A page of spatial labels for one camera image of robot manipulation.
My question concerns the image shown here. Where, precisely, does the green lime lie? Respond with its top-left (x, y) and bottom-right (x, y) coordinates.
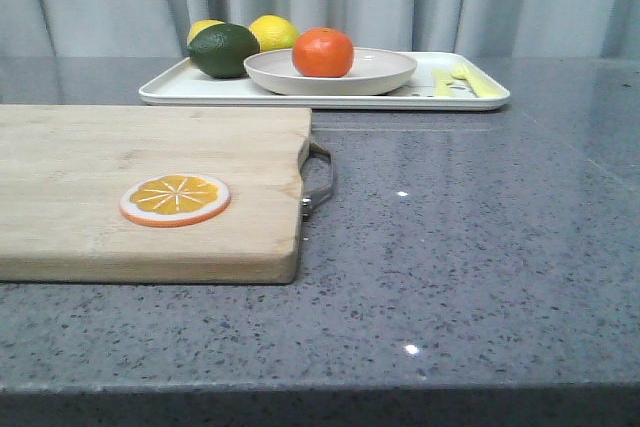
top-left (187, 23), bottom-right (260, 79)

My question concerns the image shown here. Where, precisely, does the yellow plastic knife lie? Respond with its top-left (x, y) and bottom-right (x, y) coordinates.
top-left (432, 69), bottom-right (454, 98)

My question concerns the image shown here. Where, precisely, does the yellow lemon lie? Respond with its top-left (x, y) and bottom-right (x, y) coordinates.
top-left (186, 19), bottom-right (223, 44)
top-left (248, 14), bottom-right (300, 52)

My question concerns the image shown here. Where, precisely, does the wooden cutting board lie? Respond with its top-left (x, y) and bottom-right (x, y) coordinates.
top-left (1, 105), bottom-right (312, 284)

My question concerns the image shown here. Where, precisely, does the orange slice toy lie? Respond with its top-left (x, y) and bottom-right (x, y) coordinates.
top-left (119, 173), bottom-right (231, 228)

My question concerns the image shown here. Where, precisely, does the beige round plate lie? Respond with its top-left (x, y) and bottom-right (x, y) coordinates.
top-left (244, 47), bottom-right (418, 96)

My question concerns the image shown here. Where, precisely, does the orange tangerine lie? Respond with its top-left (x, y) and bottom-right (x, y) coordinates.
top-left (292, 27), bottom-right (355, 78)

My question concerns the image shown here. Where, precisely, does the metal board handle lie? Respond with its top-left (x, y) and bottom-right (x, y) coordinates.
top-left (300, 140), bottom-right (337, 221)

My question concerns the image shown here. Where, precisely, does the yellow lemon right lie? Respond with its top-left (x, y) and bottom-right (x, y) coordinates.
top-left (248, 14), bottom-right (300, 52)

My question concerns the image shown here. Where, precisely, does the yellow lemon left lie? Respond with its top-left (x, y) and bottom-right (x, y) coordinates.
top-left (186, 19), bottom-right (223, 44)

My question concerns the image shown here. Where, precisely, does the white bear print tray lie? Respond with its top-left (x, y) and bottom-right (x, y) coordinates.
top-left (139, 52), bottom-right (511, 112)

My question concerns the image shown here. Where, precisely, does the yellow plastic fork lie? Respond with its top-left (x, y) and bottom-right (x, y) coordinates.
top-left (451, 63), bottom-right (501, 98)

